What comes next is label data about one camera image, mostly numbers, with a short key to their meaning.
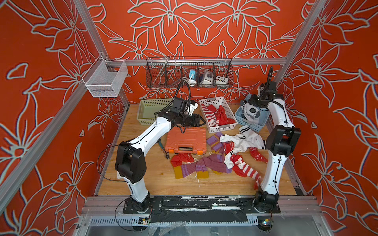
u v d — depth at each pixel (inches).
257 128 39.3
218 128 38.5
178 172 32.9
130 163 18.0
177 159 34.6
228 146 36.4
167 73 39.6
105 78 36.5
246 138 37.4
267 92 30.0
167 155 35.3
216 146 36.4
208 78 35.6
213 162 33.7
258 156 33.9
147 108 46.0
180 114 26.9
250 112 42.5
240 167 32.7
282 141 22.9
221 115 40.2
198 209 28.6
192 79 33.1
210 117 40.5
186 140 36.3
